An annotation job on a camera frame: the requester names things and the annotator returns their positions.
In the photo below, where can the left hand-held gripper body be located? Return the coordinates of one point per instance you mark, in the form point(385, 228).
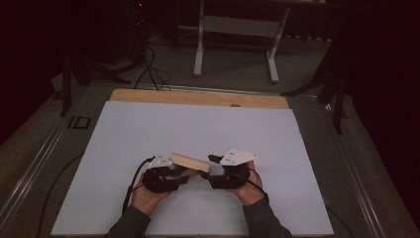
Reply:
point(160, 180)

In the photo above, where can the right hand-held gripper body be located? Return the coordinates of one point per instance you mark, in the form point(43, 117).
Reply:
point(232, 175)

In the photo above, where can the square wooden box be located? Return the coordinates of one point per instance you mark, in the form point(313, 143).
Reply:
point(189, 162)

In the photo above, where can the person's right hand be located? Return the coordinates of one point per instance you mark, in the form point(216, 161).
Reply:
point(249, 193)

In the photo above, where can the person's left hand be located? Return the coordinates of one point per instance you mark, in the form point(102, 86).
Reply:
point(147, 201)

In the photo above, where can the white table sheet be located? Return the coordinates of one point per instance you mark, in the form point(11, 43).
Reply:
point(198, 132)

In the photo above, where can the wooden table board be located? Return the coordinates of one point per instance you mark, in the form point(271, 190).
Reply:
point(198, 98)

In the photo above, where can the black floor socket plate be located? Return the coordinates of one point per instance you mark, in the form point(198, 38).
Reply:
point(79, 122)

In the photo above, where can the black tripod stand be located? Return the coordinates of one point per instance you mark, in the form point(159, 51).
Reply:
point(336, 89)
point(67, 86)

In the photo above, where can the metal floor rail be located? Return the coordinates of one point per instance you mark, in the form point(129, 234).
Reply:
point(231, 90)
point(36, 168)
point(355, 172)

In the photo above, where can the white metal stand frame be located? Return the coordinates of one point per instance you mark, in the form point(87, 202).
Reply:
point(241, 26)

